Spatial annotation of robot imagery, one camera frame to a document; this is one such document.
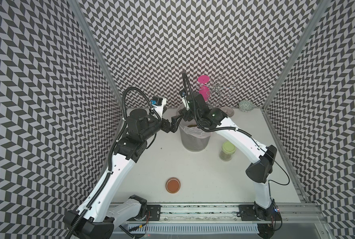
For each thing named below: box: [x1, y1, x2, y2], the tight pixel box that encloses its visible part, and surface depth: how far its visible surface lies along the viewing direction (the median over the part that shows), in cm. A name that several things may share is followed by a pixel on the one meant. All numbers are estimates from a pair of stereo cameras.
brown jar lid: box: [165, 176, 181, 194], surface depth 82 cm
